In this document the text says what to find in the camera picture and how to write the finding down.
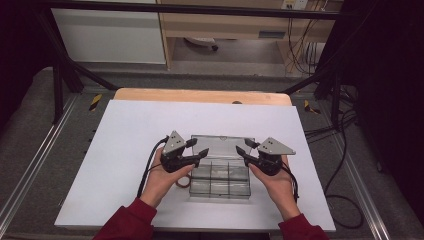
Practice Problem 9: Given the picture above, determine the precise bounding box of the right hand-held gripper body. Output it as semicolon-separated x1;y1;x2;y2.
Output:
244;137;297;177

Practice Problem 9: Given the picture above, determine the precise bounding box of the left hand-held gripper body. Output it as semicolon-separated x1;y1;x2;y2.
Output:
159;130;198;174

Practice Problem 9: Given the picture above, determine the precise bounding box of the brown bead bracelet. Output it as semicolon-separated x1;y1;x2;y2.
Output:
175;173;192;190

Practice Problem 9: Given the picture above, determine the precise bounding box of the clear plastic compartment box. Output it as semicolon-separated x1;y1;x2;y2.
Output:
188;134;256;200

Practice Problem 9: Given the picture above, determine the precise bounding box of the person's right hand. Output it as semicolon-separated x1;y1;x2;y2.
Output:
248;156;301;221

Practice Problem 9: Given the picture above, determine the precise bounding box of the person's left hand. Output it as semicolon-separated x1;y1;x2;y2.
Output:
139;156;196;209

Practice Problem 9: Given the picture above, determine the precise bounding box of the wooden table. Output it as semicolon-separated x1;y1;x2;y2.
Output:
113;87;293;107

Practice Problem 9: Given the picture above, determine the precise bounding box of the white table board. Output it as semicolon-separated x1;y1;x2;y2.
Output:
54;99;337;233

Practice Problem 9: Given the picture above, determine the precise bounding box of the yellow black striped tape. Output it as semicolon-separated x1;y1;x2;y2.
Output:
88;93;103;112
303;99;322;115

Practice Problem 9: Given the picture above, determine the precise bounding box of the white chair base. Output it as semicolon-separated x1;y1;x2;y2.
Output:
183;36;220;52

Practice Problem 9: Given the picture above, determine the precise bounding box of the wooden desk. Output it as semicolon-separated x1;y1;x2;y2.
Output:
156;0;344;70

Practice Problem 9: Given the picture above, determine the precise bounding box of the white cabinet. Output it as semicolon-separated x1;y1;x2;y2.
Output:
51;0;167;65

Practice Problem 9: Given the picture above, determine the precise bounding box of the black curtain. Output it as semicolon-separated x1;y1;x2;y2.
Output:
333;0;424;219
0;0;46;129

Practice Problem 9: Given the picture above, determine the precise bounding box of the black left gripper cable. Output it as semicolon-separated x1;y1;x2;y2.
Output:
136;135;171;199

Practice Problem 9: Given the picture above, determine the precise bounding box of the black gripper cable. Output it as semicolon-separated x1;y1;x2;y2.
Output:
281;164;300;203
136;135;171;199

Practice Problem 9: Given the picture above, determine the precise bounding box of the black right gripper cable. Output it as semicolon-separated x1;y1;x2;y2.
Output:
281;164;300;203

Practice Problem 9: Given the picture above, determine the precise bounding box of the black floor cable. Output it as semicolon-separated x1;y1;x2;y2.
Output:
304;86;366;230

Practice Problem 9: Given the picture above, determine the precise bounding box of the aluminium floor rail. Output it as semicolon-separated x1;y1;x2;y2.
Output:
0;94;80;228
333;133;392;240

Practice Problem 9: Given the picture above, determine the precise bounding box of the bundle of hanging cables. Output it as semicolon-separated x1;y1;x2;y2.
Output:
286;16;326;76

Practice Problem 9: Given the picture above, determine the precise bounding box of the dark rectangular desk handle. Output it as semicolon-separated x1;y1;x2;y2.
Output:
258;30;287;40

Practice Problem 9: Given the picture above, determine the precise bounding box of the black metal frame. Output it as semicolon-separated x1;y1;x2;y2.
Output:
33;0;368;131

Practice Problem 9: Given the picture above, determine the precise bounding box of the white wall socket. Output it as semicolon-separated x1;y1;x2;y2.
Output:
281;0;309;11

